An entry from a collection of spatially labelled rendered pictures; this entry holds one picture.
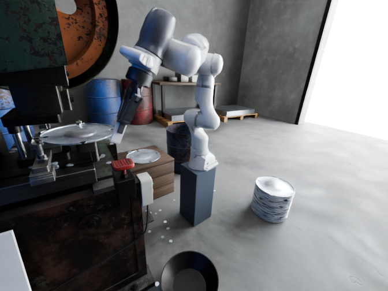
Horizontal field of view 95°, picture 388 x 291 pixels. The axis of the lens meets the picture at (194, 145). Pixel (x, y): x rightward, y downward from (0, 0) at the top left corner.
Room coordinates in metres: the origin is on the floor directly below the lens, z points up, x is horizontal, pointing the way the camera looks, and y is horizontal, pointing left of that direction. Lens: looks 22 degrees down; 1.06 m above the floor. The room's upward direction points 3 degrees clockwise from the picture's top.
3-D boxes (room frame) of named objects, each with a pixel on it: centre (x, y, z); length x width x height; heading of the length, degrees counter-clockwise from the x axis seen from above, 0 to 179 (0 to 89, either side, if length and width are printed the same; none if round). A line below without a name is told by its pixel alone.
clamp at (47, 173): (0.54, 0.52, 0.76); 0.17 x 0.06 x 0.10; 34
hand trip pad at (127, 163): (0.54, 0.24, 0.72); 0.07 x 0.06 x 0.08; 124
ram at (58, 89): (0.70, 0.58, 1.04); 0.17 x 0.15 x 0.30; 124
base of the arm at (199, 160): (1.14, -0.07, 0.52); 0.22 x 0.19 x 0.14; 131
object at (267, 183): (1.21, -0.66, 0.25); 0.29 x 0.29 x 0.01
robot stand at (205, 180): (1.11, -0.04, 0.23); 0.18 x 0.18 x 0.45; 41
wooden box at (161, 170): (1.42, 0.44, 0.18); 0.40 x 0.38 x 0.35; 129
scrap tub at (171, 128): (1.89, 0.11, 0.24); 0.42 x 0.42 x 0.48
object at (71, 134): (0.75, 0.51, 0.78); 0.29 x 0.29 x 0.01
